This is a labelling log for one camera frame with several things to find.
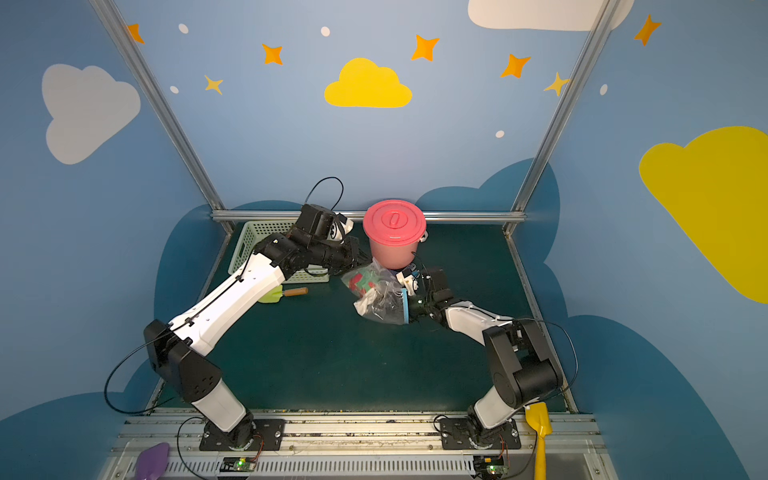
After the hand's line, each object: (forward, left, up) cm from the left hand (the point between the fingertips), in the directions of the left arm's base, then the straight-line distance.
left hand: (378, 259), depth 73 cm
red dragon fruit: (0, +4, -10) cm, 11 cm away
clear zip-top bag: (-1, 0, -14) cm, 14 cm away
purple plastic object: (-41, +53, -29) cm, 73 cm away
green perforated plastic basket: (+33, +51, -27) cm, 66 cm away
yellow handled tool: (-29, -42, -28) cm, 58 cm away
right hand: (-3, -2, -19) cm, 19 cm away
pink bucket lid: (+24, -4, -12) cm, 27 cm away
